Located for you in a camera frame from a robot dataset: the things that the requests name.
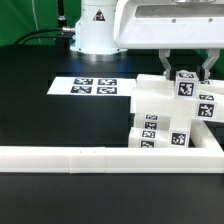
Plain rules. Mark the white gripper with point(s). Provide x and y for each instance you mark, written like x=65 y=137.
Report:
x=171 y=24

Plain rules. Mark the white chair back frame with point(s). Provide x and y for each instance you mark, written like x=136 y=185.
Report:
x=154 y=94

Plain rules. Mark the white chair seat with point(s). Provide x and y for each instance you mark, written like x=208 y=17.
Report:
x=174 y=132

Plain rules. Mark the small white marker block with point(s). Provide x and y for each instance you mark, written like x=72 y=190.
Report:
x=153 y=122

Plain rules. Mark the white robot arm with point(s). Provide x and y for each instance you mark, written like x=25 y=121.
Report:
x=109 y=27

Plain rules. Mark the white marker base sheet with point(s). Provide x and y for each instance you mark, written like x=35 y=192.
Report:
x=88 y=86

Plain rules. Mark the white U-shaped obstacle frame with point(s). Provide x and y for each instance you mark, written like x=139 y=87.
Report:
x=206 y=157

